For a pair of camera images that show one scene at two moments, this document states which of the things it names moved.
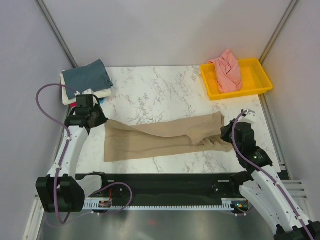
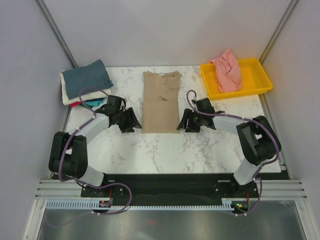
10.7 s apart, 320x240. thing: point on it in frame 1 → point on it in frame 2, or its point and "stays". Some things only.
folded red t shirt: (73, 104) stays
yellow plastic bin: (255, 80) stays
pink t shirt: (228, 73) stays
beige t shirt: (124, 141) → (161, 93)
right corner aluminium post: (288, 11) stays
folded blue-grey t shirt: (93, 76) stays
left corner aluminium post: (57, 32) stays
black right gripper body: (226, 134) → (201, 117)
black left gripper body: (97, 112) → (123, 118)
